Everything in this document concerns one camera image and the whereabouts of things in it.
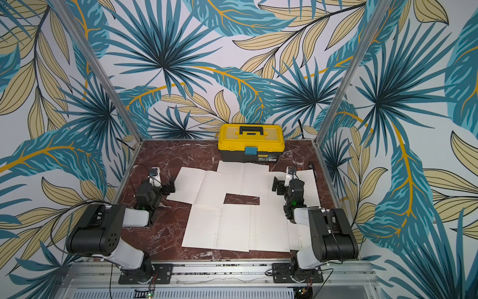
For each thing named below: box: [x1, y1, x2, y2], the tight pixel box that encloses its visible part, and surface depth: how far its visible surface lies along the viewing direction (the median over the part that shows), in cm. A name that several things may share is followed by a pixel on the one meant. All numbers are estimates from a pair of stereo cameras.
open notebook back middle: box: [217, 160, 269, 198], surface depth 105 cm
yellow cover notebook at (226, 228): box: [181, 204, 251, 253], surface depth 87 cm
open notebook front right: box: [286, 219, 312, 252], surface depth 85 cm
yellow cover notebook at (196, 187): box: [166, 166, 231, 205], surface depth 100 cm
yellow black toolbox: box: [217, 123, 286, 164], surface depth 100 cm
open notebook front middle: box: [248, 204, 291, 253], surface depth 87 cm
